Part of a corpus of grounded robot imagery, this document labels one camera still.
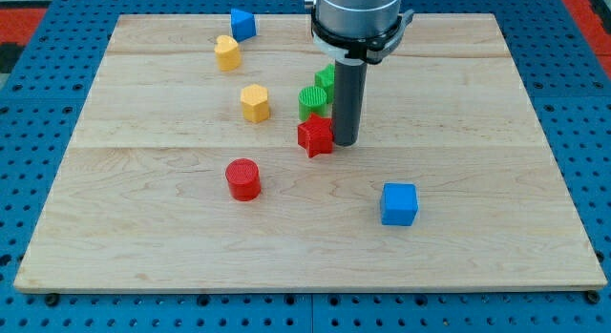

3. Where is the black clamp mount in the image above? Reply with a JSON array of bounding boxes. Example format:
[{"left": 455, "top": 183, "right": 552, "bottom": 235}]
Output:
[{"left": 310, "top": 10, "right": 414, "bottom": 66}]

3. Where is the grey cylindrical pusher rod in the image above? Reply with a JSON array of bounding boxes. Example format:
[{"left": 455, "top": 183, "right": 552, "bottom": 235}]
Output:
[{"left": 331, "top": 61, "right": 367, "bottom": 146}]

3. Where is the green star block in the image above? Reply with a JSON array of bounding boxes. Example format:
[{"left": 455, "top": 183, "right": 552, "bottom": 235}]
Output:
[{"left": 314, "top": 64, "right": 335, "bottom": 103}]

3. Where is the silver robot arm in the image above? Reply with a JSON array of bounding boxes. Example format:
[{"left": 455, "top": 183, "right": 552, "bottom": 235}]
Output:
[{"left": 306, "top": 0, "right": 414, "bottom": 146}]

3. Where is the red star block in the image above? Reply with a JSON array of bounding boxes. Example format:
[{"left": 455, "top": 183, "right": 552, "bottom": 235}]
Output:
[{"left": 297, "top": 114, "right": 333, "bottom": 157}]

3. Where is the wooden board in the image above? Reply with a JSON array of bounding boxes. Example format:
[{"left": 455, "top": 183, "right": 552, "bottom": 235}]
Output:
[{"left": 14, "top": 13, "right": 607, "bottom": 294}]

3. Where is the green cylinder block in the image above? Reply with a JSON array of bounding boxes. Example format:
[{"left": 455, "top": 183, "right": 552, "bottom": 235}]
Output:
[{"left": 298, "top": 86, "right": 327, "bottom": 121}]

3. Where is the yellow hexagon block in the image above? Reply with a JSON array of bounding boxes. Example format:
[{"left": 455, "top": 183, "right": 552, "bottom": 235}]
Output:
[{"left": 241, "top": 84, "right": 270, "bottom": 123}]

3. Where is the blue triangle block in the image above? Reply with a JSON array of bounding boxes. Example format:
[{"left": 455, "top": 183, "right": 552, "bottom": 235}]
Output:
[{"left": 230, "top": 9, "right": 257, "bottom": 42}]

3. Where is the yellow heart block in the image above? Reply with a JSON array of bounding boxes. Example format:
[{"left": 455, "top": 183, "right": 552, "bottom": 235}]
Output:
[{"left": 214, "top": 35, "right": 242, "bottom": 72}]

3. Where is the blue cube block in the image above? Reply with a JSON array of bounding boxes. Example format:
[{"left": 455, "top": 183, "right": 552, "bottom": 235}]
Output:
[{"left": 380, "top": 182, "right": 419, "bottom": 226}]

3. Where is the red cylinder block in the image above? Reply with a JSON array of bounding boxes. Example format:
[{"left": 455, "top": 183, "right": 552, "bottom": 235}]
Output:
[{"left": 225, "top": 158, "right": 262, "bottom": 201}]

